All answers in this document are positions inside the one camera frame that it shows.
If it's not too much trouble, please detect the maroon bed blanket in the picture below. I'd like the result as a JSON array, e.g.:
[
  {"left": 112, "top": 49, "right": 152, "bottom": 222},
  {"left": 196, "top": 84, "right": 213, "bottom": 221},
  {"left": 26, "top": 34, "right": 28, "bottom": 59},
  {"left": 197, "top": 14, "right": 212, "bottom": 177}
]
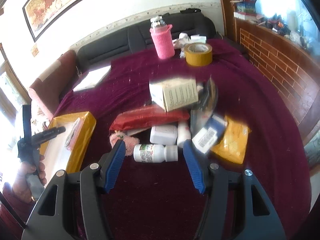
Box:
[{"left": 56, "top": 40, "right": 311, "bottom": 239}]

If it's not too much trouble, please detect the white pill bottle green label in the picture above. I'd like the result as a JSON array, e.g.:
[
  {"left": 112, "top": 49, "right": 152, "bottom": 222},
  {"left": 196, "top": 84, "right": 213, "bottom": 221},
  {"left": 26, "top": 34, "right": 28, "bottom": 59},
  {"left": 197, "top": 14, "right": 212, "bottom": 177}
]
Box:
[{"left": 133, "top": 144, "right": 178, "bottom": 163}]

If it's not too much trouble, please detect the printed zip pouch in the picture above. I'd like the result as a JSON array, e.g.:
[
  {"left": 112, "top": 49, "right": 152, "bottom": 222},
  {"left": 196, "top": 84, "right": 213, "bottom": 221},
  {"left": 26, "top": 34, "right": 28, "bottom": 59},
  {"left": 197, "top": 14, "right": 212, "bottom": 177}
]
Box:
[{"left": 65, "top": 118, "right": 84, "bottom": 152}]

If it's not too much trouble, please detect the yellow snack packet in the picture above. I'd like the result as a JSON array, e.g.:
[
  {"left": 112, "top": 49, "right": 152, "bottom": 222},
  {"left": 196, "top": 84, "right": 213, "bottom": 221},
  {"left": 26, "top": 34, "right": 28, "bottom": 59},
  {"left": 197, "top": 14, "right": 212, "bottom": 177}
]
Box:
[{"left": 210, "top": 116, "right": 251, "bottom": 165}]

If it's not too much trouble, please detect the grey foil pouch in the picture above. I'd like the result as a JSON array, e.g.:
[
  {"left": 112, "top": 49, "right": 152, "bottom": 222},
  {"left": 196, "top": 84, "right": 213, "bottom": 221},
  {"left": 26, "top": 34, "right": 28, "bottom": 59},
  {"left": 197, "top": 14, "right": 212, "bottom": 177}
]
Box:
[{"left": 190, "top": 109, "right": 213, "bottom": 138}]

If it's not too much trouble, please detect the framed horse painting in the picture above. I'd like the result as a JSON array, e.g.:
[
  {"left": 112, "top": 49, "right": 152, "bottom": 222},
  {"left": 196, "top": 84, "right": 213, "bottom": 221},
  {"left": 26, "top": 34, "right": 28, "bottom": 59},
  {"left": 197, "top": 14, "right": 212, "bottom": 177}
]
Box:
[{"left": 22, "top": 0, "right": 121, "bottom": 42}]

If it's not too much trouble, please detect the black sofa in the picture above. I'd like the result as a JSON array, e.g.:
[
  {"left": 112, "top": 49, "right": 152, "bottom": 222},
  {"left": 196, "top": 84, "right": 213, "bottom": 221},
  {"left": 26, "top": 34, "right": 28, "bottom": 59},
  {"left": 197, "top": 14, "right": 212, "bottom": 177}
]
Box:
[{"left": 76, "top": 8, "right": 221, "bottom": 73}]

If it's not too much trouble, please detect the black silver foil pouch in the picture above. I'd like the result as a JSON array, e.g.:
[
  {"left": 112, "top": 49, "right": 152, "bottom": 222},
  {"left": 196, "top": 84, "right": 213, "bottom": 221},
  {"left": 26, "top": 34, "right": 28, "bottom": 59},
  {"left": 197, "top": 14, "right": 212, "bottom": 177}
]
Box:
[{"left": 190, "top": 77, "right": 218, "bottom": 117}]

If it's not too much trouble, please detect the blue white medicine box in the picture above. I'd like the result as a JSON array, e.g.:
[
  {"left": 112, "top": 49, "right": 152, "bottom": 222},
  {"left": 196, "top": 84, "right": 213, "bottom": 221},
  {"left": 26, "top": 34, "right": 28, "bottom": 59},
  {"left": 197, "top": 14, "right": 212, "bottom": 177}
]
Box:
[{"left": 192, "top": 114, "right": 228, "bottom": 154}]

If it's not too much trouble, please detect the clutter on cabinet top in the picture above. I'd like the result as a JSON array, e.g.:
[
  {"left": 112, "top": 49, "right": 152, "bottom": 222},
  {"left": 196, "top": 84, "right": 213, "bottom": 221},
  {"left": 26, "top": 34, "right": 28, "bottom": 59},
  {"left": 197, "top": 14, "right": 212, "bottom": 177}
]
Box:
[{"left": 231, "top": 0, "right": 319, "bottom": 58}]

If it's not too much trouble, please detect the white square bottle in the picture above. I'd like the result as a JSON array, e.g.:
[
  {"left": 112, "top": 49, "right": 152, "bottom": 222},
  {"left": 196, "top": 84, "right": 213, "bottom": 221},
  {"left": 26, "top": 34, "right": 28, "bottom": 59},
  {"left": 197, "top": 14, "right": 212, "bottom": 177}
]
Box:
[{"left": 150, "top": 125, "right": 177, "bottom": 145}]

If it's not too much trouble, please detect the red foil packet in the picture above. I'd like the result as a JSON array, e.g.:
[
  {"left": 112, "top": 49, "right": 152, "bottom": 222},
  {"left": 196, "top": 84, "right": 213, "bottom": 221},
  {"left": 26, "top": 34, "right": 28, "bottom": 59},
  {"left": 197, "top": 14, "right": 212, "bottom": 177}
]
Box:
[{"left": 109, "top": 105, "right": 190, "bottom": 131}]

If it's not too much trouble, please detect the wooden brick-pattern cabinet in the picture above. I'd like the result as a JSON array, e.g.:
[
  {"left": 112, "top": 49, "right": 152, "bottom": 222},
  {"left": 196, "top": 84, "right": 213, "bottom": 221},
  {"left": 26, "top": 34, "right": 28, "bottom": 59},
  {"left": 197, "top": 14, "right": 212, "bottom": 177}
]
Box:
[{"left": 221, "top": 0, "right": 319, "bottom": 144}]

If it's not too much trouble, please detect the pink plush toy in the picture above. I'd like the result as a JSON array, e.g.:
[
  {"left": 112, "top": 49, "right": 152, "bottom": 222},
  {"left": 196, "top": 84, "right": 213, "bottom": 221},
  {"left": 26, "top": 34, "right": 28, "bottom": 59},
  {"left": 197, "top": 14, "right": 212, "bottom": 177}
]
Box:
[{"left": 109, "top": 131, "right": 140, "bottom": 156}]

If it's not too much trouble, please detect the yellow tape roll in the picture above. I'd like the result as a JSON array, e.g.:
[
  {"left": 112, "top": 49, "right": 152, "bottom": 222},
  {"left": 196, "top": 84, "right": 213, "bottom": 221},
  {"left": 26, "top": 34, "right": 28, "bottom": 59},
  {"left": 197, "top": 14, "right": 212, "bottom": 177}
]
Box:
[{"left": 184, "top": 43, "right": 213, "bottom": 67}]

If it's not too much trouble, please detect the pink knit-sleeved flask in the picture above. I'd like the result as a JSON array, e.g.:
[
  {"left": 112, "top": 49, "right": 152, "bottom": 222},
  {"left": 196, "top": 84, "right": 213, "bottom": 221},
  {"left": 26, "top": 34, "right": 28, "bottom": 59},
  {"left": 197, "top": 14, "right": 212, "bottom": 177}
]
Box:
[{"left": 150, "top": 16, "right": 175, "bottom": 60}]

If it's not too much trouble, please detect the white red-label bottle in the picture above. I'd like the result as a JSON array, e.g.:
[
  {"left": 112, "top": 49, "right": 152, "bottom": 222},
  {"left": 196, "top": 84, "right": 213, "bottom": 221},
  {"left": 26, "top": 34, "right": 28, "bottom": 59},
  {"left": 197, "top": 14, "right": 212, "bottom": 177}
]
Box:
[{"left": 177, "top": 121, "right": 191, "bottom": 148}]

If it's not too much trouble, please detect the person's left hand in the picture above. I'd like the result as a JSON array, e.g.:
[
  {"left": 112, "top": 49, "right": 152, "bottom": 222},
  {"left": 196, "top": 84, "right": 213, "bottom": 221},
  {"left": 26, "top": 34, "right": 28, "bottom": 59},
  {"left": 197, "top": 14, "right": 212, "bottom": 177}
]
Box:
[{"left": 11, "top": 154, "right": 48, "bottom": 204}]

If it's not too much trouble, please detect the beige text medicine box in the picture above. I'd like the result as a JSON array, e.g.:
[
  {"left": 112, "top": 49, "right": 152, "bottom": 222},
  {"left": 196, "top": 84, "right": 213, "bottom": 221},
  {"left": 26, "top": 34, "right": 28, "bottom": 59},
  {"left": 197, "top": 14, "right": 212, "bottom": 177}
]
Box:
[{"left": 149, "top": 77, "right": 199, "bottom": 112}]

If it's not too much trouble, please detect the white crumpled tissue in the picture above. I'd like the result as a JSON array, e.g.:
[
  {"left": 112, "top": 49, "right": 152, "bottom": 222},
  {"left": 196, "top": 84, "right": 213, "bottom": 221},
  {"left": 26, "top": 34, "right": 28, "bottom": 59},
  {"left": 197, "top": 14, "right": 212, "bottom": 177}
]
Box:
[{"left": 172, "top": 33, "right": 207, "bottom": 59}]

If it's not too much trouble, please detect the maroon armchair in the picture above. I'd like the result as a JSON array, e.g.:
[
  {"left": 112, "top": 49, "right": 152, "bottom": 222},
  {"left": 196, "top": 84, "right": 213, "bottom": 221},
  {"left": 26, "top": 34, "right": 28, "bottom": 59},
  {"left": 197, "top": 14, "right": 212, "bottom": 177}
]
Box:
[{"left": 28, "top": 50, "right": 77, "bottom": 120}]

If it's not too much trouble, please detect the yellow storage box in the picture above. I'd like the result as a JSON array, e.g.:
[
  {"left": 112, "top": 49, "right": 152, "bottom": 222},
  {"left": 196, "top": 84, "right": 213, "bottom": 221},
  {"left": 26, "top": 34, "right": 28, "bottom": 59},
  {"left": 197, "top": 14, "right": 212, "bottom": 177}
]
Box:
[{"left": 40, "top": 112, "right": 97, "bottom": 181}]

